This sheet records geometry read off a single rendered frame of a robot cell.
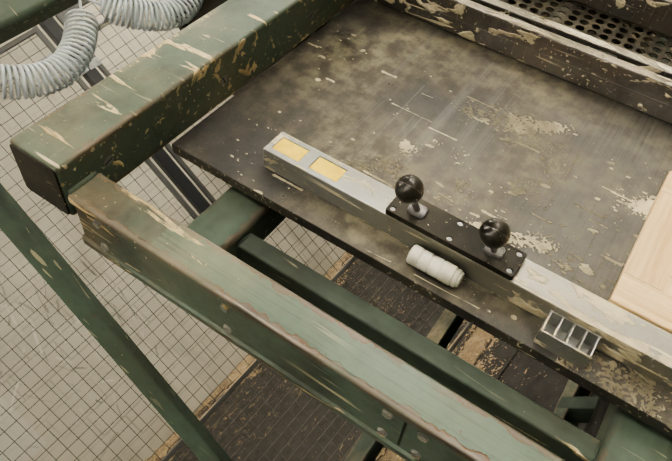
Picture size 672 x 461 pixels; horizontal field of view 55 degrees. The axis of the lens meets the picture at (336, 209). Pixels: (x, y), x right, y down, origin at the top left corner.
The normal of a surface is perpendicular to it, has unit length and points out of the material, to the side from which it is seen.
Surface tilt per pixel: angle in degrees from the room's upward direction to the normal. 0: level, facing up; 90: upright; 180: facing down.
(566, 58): 90
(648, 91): 90
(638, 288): 51
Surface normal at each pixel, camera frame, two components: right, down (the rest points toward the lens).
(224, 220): 0.07, -0.66
